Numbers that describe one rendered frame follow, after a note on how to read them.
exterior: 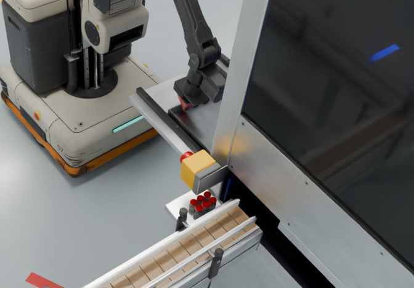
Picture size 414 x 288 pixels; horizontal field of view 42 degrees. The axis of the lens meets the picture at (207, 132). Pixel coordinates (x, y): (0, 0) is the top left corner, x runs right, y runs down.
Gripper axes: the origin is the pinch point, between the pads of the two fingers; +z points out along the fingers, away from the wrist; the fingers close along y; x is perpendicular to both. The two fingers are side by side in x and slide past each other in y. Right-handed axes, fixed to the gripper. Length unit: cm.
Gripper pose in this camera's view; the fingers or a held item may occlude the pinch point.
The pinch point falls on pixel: (185, 108)
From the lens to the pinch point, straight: 167.9
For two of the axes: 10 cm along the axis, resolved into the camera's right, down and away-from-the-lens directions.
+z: -2.4, 5.6, 7.9
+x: 7.7, -3.8, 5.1
